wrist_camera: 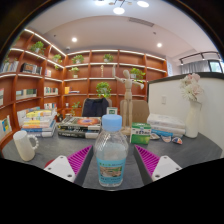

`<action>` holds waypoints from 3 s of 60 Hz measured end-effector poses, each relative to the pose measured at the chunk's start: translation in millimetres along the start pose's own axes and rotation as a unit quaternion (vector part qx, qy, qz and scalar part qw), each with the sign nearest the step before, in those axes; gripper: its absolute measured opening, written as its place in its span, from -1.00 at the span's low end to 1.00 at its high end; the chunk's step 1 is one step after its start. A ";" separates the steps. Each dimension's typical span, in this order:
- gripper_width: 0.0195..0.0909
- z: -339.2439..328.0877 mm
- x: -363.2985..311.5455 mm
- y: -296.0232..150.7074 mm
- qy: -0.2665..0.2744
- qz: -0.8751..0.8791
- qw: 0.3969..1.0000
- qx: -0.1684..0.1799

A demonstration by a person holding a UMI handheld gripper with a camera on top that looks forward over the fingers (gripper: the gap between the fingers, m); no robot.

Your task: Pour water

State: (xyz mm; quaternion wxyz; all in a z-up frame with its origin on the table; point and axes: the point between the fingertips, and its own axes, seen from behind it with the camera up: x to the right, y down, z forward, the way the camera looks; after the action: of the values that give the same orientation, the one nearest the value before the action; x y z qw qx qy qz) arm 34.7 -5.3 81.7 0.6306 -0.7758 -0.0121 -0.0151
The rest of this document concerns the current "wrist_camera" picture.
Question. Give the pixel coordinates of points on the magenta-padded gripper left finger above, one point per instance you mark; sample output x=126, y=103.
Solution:
x=58, y=165

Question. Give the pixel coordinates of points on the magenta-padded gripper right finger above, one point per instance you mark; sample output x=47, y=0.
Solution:
x=166, y=165

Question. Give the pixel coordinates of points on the clear water bottle blue cap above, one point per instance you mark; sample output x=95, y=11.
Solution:
x=111, y=156

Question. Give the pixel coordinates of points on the white ceramic mug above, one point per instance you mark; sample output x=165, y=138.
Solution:
x=24, y=146

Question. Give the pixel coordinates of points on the green and white box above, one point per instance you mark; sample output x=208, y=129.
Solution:
x=140, y=134

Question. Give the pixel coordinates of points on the stack of white books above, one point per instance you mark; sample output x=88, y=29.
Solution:
x=166, y=123

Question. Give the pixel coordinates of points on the stack of dark books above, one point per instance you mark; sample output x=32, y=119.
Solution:
x=78, y=126

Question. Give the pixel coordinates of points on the stack of colourful books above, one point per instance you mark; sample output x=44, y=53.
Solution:
x=39, y=123

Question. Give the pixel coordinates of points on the white vase with flowers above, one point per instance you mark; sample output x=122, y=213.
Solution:
x=192, y=123

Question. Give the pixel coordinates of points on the tan chair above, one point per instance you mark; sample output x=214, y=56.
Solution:
x=140, y=111

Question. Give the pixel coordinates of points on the dark office chair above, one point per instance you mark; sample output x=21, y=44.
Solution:
x=95, y=107

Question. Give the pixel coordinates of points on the tall white green carton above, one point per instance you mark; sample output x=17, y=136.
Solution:
x=111, y=111

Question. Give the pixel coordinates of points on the wooden artist mannequin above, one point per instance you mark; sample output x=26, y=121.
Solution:
x=127, y=96

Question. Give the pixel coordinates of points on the wooden shelf unit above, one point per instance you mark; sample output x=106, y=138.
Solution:
x=90, y=71

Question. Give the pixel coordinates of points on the grey curtain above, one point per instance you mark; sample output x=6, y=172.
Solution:
x=195, y=66

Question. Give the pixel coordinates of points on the ceiling lights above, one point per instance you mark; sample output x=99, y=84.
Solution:
x=118, y=10

